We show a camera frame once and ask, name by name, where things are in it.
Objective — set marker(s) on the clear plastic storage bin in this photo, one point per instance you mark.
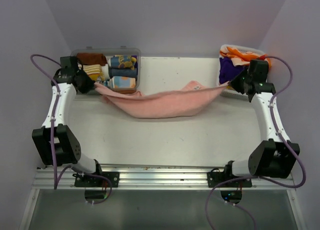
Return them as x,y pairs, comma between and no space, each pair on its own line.
110,52

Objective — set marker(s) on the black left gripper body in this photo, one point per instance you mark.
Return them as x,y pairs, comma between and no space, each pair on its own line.
87,84

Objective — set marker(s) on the aluminium table edge rail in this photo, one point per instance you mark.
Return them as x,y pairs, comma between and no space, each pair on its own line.
134,177

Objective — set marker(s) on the blue yellow patterned rolled towel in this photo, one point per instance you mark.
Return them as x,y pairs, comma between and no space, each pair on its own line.
122,62

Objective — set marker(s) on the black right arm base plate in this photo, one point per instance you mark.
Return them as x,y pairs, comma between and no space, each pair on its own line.
216,176

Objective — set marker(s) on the orange white towel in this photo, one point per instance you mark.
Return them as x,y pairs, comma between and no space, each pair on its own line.
240,58

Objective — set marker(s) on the purple towel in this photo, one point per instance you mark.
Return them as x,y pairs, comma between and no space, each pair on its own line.
228,71

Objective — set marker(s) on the light blue orange rolled towel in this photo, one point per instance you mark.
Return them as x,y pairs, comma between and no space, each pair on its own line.
118,82

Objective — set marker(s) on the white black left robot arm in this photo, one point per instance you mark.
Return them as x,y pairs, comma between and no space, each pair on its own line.
54,140

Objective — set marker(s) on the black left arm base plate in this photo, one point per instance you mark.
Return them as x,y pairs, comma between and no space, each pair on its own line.
88,181

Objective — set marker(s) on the dark blue rolled towel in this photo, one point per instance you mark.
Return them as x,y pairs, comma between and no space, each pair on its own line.
123,72

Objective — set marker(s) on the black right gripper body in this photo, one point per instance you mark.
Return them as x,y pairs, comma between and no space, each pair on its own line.
239,82

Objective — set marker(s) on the pink terry towel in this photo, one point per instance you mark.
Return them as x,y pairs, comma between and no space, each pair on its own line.
188,101

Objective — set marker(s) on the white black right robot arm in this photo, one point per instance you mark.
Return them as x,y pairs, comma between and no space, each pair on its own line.
274,157

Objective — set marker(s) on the yellow striped rolled towel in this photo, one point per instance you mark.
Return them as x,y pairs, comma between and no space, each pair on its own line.
95,72

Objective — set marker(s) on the white rolled towel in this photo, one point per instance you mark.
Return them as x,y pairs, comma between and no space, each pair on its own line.
105,71

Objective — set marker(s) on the brown rolled towel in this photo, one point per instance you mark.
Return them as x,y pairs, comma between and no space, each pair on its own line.
92,59

